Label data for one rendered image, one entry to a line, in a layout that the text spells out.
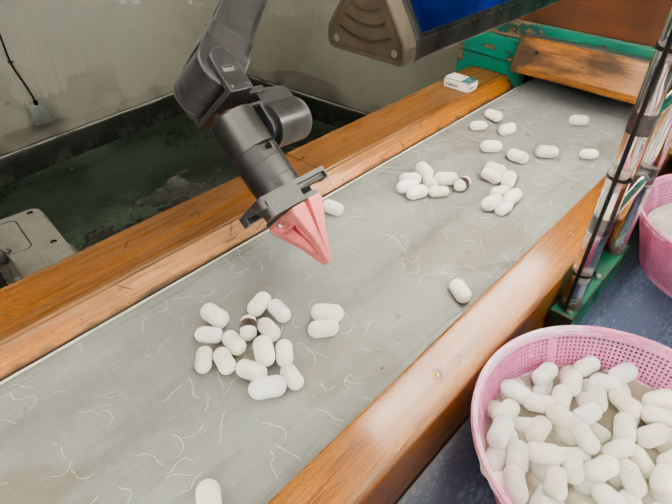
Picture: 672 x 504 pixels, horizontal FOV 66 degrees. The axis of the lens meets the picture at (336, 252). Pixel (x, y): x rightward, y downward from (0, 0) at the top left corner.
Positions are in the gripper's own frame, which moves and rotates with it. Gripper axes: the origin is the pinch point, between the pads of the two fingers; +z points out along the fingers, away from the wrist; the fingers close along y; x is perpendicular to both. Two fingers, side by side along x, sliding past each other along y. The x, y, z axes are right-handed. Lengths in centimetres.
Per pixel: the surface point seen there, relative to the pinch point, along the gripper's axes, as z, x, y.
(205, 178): -58, 153, 73
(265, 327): 2.8, 2.1, -10.1
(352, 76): -64, 121, 152
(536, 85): -5, 11, 81
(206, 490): 10.4, -4.8, -25.4
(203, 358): 1.7, 3.0, -17.3
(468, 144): -2.4, 8.5, 45.4
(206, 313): -2.1, 6.2, -13.3
